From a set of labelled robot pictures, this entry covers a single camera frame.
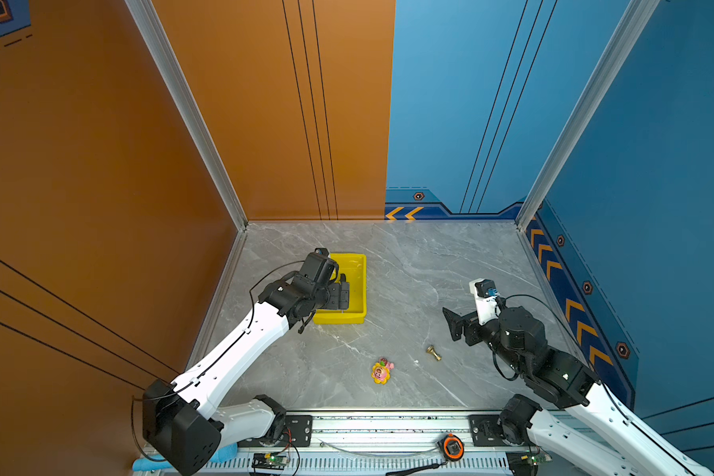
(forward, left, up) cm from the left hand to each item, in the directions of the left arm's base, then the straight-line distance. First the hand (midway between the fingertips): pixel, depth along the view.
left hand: (333, 288), depth 79 cm
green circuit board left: (-36, +16, -21) cm, 45 cm away
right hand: (-7, -31, +5) cm, 32 cm away
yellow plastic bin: (+18, -5, -14) cm, 23 cm away
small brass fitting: (-10, -28, -16) cm, 34 cm away
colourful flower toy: (-17, -13, -16) cm, 27 cm away
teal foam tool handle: (-35, +24, -15) cm, 45 cm away
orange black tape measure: (-34, -30, -15) cm, 47 cm away
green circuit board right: (-36, -48, -19) cm, 63 cm away
